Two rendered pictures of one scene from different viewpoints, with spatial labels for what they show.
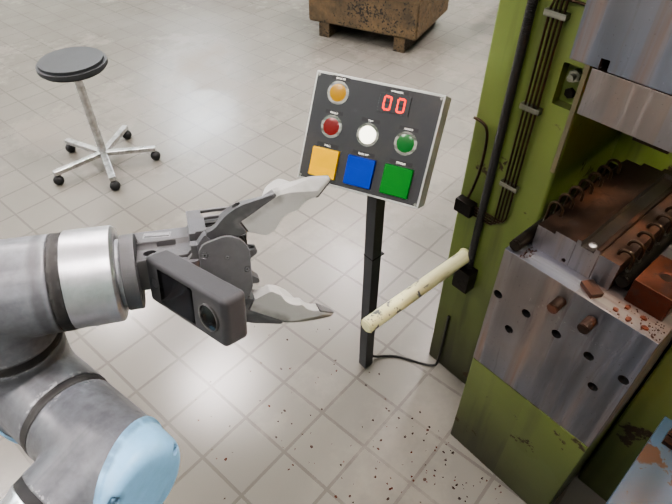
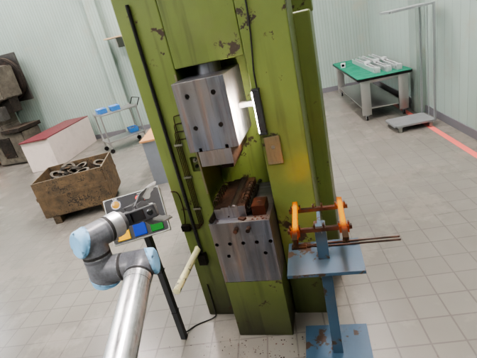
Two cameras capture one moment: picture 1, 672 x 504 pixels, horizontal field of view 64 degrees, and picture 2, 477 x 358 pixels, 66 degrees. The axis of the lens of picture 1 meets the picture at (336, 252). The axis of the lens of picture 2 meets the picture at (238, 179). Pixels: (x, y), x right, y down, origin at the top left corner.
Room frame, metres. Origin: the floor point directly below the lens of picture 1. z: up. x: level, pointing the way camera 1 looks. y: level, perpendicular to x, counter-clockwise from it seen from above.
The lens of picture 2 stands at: (-0.86, 0.44, 1.97)
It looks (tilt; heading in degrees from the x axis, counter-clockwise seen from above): 22 degrees down; 328
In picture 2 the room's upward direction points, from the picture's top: 13 degrees counter-clockwise
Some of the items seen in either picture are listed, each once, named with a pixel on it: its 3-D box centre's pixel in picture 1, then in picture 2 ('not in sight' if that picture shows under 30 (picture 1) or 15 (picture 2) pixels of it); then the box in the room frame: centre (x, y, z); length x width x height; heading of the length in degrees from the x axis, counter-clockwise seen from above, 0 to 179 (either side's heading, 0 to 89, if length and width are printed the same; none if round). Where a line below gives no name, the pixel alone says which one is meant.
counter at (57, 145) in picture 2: not in sight; (62, 141); (8.87, -0.98, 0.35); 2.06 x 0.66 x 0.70; 139
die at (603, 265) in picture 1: (619, 215); (236, 196); (1.02, -0.70, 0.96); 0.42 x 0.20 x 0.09; 131
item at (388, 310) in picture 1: (419, 288); (187, 268); (1.09, -0.25, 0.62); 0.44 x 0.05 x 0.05; 131
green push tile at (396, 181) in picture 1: (396, 181); (156, 224); (1.10, -0.15, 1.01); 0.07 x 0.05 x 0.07; 66
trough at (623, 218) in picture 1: (634, 208); (239, 190); (1.01, -0.72, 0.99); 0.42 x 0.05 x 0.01; 131
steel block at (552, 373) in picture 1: (605, 297); (253, 228); (0.99, -0.75, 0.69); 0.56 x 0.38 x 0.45; 131
